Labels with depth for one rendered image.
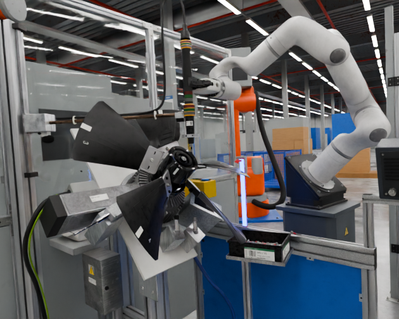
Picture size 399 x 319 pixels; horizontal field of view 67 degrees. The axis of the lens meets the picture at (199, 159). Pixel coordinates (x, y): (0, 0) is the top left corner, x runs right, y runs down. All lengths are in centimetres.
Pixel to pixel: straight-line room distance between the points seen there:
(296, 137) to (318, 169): 749
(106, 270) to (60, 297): 51
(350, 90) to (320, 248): 65
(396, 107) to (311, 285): 165
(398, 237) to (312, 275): 145
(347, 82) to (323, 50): 20
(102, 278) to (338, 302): 93
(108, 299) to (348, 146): 120
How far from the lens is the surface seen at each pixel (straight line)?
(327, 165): 156
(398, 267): 290
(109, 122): 107
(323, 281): 143
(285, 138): 919
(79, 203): 99
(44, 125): 136
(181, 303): 236
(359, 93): 141
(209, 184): 161
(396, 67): 272
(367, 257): 131
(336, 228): 156
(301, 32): 128
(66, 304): 182
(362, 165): 1024
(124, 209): 83
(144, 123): 131
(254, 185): 500
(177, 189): 112
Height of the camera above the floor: 127
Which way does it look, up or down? 3 degrees down
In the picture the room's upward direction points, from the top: 3 degrees counter-clockwise
